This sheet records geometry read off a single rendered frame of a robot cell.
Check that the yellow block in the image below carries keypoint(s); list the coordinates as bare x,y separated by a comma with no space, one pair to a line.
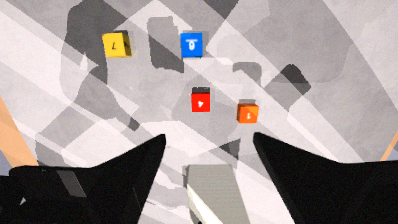
117,45

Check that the red block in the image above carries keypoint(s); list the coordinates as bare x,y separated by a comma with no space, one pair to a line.
200,101

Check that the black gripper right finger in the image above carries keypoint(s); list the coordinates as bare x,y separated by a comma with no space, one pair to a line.
317,190

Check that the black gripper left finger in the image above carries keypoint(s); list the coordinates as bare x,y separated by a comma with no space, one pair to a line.
111,193

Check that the orange block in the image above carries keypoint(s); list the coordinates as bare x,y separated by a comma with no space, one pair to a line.
247,113

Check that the blue block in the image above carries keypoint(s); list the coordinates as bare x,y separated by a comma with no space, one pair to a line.
191,45

